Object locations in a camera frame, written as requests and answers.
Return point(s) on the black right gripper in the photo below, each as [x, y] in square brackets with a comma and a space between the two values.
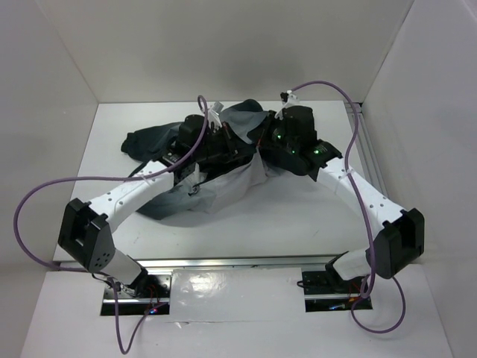
[261, 134]

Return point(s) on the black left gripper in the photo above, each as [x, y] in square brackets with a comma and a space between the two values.
[234, 148]

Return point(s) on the dark navy jacket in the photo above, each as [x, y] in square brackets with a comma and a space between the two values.
[211, 193]

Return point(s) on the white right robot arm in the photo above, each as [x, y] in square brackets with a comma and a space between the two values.
[395, 235]

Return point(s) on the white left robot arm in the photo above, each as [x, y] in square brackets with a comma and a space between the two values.
[87, 227]

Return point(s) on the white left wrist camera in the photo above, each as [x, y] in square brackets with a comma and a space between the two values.
[213, 113]

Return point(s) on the aluminium side rail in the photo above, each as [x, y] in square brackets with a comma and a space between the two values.
[367, 154]

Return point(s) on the aluminium front rail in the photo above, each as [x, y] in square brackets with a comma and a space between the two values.
[238, 262]

